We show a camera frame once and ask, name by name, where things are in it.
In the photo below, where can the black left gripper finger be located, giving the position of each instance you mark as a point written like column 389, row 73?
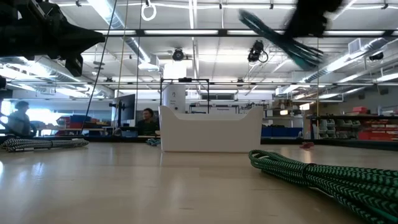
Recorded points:
column 74, row 66
column 84, row 39

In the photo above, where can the black computer monitor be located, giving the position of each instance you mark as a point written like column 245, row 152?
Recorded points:
column 125, row 107

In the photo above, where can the person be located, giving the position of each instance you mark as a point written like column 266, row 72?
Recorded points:
column 19, row 119
column 147, row 123

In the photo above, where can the white round pillar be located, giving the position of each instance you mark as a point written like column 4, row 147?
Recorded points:
column 174, row 96

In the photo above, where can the blue storage bins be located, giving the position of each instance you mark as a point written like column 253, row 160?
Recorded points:
column 281, row 131

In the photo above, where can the shelf with red bins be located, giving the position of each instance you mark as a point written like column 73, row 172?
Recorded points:
column 357, row 126

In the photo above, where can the white plastic bin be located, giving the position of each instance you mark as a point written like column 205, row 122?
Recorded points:
column 211, row 130

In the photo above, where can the black overhead camera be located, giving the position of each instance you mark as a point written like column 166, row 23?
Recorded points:
column 178, row 54

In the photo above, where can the black metal rig frame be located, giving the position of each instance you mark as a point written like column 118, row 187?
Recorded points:
column 185, row 81

